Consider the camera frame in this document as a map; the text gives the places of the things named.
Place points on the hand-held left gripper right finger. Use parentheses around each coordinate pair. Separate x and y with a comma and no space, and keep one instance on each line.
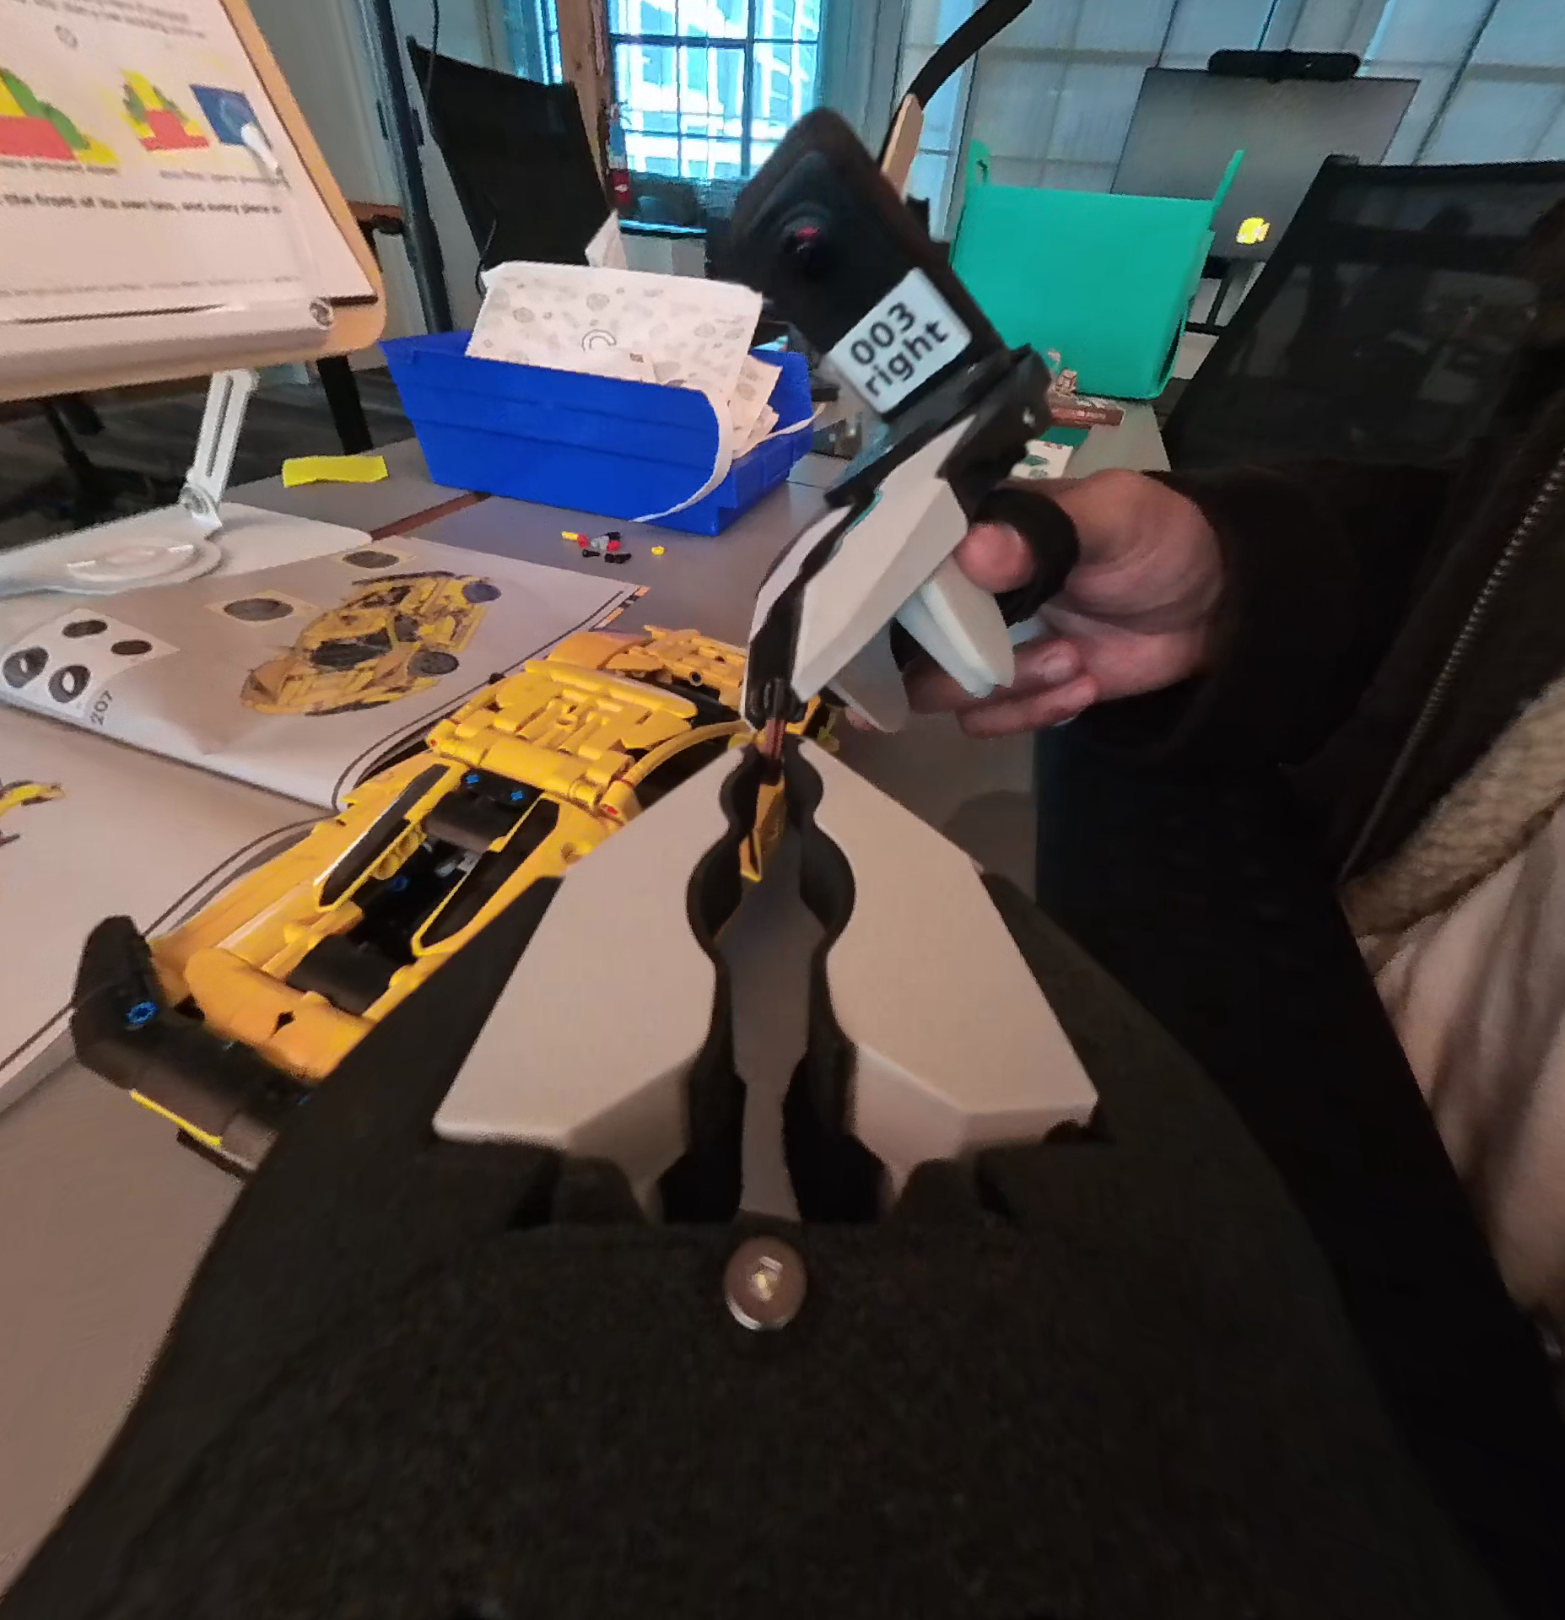
(956,1012)

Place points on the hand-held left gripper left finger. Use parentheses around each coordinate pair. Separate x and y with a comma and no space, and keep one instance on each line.
(563,1012)

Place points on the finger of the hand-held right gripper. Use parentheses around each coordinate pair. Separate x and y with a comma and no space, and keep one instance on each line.
(781,589)
(873,582)

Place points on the small black round brick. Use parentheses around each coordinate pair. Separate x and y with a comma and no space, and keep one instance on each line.
(769,693)

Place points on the dark short axle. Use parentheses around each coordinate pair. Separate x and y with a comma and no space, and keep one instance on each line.
(769,742)

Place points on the yellow plate brick with hole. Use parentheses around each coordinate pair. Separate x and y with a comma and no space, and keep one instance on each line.
(763,823)

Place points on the yellow toy brick car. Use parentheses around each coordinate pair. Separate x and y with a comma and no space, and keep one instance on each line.
(544,722)

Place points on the person's right forearm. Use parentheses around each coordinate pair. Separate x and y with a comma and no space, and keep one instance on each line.
(1287,595)

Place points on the grey desk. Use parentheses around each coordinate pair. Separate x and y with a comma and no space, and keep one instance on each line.
(47,1269)

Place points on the person's right hand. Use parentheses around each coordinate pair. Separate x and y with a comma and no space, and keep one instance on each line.
(1135,582)

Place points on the white paper strip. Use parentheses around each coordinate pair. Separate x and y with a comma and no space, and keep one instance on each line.
(717,470)

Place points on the pile of small bricks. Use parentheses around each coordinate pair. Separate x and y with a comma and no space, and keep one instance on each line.
(597,544)

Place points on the curved wood and black lamp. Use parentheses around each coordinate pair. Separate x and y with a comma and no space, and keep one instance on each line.
(934,76)

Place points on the large window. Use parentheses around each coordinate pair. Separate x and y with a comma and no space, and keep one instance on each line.
(710,89)

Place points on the green booklet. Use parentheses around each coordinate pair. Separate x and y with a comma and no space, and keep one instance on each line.
(1046,456)

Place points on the green plastic bin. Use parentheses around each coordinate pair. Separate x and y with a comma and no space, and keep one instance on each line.
(1082,292)

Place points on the white patterned paper bag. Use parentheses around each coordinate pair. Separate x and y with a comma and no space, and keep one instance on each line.
(607,323)

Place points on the blue plastic bin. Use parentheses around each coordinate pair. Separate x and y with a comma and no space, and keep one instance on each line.
(544,431)

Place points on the open instruction booklet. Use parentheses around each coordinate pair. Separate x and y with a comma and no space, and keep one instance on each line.
(123,962)

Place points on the yellow paper strip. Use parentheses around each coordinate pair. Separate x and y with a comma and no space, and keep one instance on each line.
(329,470)

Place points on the black video bar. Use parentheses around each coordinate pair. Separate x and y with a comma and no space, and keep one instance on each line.
(1280,68)

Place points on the white shirt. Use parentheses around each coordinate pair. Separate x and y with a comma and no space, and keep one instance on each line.
(1490,1012)

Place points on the wooden instruction board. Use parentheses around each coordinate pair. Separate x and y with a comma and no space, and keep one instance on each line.
(123,251)

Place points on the wooden post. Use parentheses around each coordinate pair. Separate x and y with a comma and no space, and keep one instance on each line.
(591,76)

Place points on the wall screen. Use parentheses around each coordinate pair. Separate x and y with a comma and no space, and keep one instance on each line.
(1264,140)

